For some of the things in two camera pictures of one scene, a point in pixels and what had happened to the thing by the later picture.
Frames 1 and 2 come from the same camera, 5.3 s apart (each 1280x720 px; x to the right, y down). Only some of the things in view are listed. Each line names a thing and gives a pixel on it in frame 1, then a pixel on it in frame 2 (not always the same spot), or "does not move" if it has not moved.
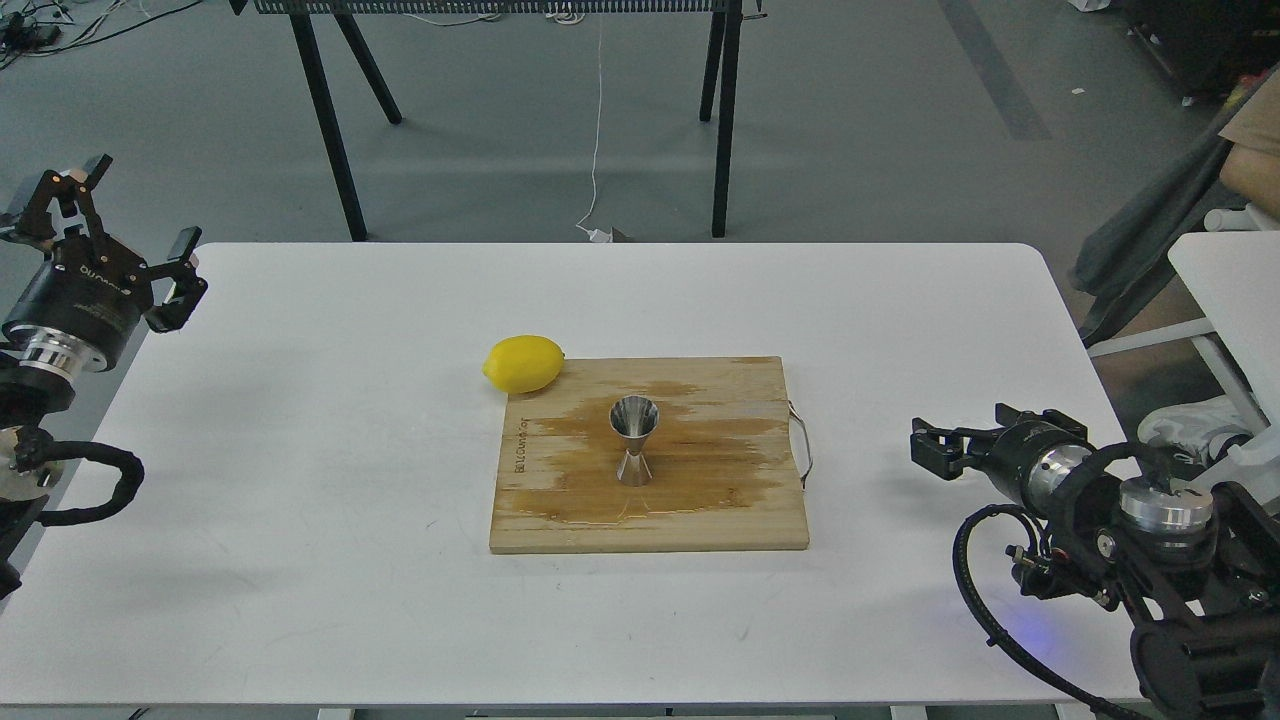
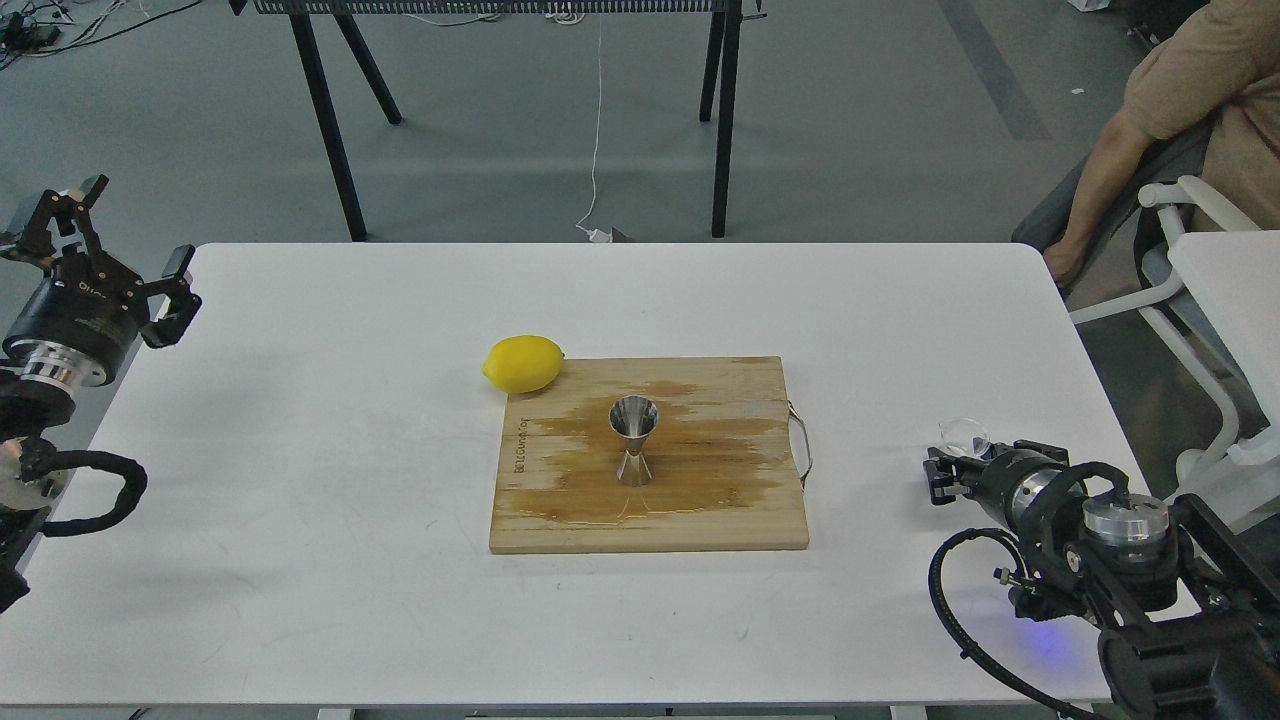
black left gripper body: (81, 308) does not move
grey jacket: (1123, 256) to (1056, 215)
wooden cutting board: (724, 468) does not move
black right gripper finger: (1009, 417) to (1025, 452)
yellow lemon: (523, 364) does not move
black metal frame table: (722, 43) does not move
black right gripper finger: (944, 452) to (944, 477)
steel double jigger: (634, 417) does not move
